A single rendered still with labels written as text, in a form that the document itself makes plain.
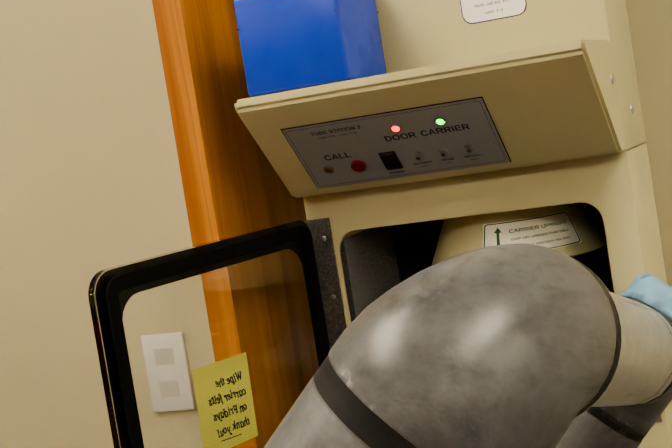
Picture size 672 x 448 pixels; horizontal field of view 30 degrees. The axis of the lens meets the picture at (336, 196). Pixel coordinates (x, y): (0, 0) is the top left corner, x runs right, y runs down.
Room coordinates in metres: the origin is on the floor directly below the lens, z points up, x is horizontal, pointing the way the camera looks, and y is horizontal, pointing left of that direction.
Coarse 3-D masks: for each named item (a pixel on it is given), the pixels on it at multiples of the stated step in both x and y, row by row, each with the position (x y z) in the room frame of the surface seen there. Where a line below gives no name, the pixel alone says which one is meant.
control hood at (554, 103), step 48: (576, 48) 1.01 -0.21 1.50; (288, 96) 1.11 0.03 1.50; (336, 96) 1.09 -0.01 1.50; (384, 96) 1.08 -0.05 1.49; (432, 96) 1.07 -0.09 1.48; (480, 96) 1.06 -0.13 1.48; (528, 96) 1.05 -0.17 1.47; (576, 96) 1.04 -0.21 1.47; (288, 144) 1.15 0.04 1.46; (528, 144) 1.10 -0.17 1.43; (576, 144) 1.09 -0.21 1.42; (624, 144) 1.10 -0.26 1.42; (336, 192) 1.20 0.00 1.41
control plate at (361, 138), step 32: (288, 128) 1.13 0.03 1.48; (320, 128) 1.13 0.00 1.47; (352, 128) 1.12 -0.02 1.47; (384, 128) 1.11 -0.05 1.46; (416, 128) 1.10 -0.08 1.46; (448, 128) 1.10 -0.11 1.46; (480, 128) 1.09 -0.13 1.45; (320, 160) 1.16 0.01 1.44; (352, 160) 1.15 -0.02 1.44; (416, 160) 1.14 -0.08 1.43; (448, 160) 1.13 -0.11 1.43; (480, 160) 1.12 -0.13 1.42
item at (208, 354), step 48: (192, 288) 1.06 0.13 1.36; (240, 288) 1.11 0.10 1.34; (288, 288) 1.17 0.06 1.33; (96, 336) 0.96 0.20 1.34; (144, 336) 1.00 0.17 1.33; (192, 336) 1.05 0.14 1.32; (240, 336) 1.10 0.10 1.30; (288, 336) 1.16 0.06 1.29; (144, 384) 0.99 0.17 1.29; (192, 384) 1.04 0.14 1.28; (240, 384) 1.09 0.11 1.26; (288, 384) 1.15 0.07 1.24; (144, 432) 0.98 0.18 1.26; (192, 432) 1.03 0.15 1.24; (240, 432) 1.08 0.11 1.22
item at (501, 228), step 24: (480, 216) 1.20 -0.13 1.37; (504, 216) 1.19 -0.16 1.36; (528, 216) 1.19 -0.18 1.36; (552, 216) 1.19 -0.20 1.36; (576, 216) 1.21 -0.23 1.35; (456, 240) 1.21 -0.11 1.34; (480, 240) 1.19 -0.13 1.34; (504, 240) 1.18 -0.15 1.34; (528, 240) 1.18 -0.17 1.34; (552, 240) 1.18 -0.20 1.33; (576, 240) 1.19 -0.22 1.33; (600, 240) 1.21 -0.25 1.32; (432, 264) 1.26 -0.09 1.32
